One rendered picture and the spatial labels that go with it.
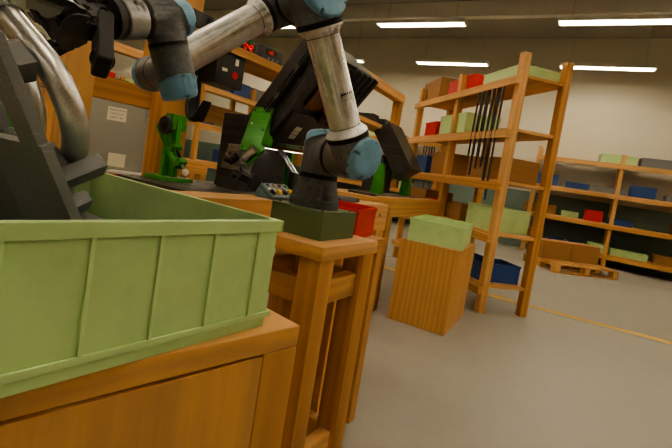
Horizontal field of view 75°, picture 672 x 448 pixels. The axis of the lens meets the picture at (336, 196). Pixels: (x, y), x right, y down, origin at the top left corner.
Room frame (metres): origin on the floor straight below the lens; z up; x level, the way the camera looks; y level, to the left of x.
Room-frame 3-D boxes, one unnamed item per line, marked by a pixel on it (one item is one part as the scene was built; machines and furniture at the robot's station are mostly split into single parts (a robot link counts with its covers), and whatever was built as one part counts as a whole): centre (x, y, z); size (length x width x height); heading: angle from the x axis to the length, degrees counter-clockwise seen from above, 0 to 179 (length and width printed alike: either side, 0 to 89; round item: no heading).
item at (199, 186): (2.05, 0.39, 0.89); 1.10 x 0.42 x 0.02; 148
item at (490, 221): (4.95, -1.35, 1.19); 2.30 x 0.55 x 2.39; 13
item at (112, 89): (2.25, 0.70, 1.23); 1.30 x 0.05 x 0.09; 148
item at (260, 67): (2.19, 0.61, 1.52); 0.90 x 0.25 x 0.04; 148
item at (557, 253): (7.31, -4.07, 0.22); 1.20 x 0.80 x 0.44; 102
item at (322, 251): (1.32, 0.06, 0.83); 0.32 x 0.32 x 0.04; 59
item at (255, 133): (1.96, 0.37, 1.17); 0.13 x 0.12 x 0.20; 148
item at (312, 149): (1.32, 0.06, 1.10); 0.13 x 0.12 x 0.14; 41
